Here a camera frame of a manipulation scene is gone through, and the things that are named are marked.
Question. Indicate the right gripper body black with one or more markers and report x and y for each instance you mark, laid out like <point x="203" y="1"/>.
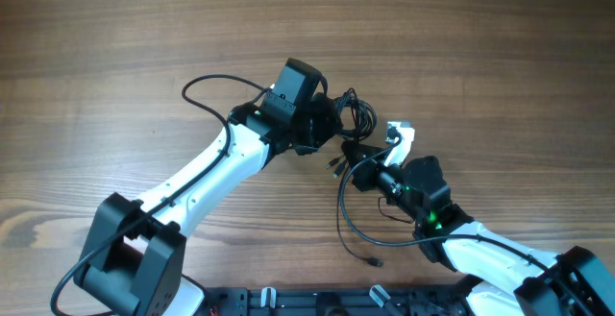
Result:
<point x="367" y="180"/>

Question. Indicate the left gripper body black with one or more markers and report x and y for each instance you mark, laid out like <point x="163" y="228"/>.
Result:
<point x="315" y="124"/>

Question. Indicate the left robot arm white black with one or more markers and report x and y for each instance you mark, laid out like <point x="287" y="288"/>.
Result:
<point x="133" y="258"/>

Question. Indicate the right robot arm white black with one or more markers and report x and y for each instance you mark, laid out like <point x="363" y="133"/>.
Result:
<point x="511" y="277"/>

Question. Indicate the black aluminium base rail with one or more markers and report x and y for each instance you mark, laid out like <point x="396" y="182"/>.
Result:
<point x="269" y="301"/>

